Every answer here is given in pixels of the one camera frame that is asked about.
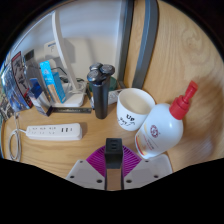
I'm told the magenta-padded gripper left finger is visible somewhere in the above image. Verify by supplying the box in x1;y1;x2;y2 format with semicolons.
65;145;109;191

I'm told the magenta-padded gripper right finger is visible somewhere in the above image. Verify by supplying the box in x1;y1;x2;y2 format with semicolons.
122;145;174;191

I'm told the black charger block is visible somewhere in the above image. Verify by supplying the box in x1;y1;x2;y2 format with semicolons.
103;137;125;171

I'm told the white bottle with red cap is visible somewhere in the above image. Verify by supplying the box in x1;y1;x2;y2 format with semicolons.
134;80;200;161

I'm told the white power strip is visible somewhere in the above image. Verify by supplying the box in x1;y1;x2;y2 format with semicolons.
25;122;84;141

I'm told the white mug with black print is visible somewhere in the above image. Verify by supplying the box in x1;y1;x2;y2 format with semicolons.
115;87;156;132

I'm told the black ruler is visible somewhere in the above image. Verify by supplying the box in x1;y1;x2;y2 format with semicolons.
51;106;93;115

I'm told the black electric shaver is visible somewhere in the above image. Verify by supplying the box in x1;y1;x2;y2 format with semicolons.
86;62;116;121

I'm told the small white case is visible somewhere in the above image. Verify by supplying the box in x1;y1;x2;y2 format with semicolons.
107;88;124;105

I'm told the green round tin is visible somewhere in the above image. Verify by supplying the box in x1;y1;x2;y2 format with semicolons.
105;76;119;91

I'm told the light blue sunscreen package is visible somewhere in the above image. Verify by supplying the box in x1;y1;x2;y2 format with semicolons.
39;60;67;105

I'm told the green tree figure set box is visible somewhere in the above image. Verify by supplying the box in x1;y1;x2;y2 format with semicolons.
0;85;15;123

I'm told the blue robot model kit box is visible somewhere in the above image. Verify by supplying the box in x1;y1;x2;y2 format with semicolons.
1;50;35;113

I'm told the white desk lamp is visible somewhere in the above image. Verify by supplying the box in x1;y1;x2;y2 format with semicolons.
50;11;87;109

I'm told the white power strip cable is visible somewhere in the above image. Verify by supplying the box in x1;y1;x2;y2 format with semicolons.
7;127;28;163

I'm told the dark grey metal frame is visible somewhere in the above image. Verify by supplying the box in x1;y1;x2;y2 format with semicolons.
117;0;160;90

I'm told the white wall outlet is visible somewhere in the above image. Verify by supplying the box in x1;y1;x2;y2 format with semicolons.
42;39;68;62

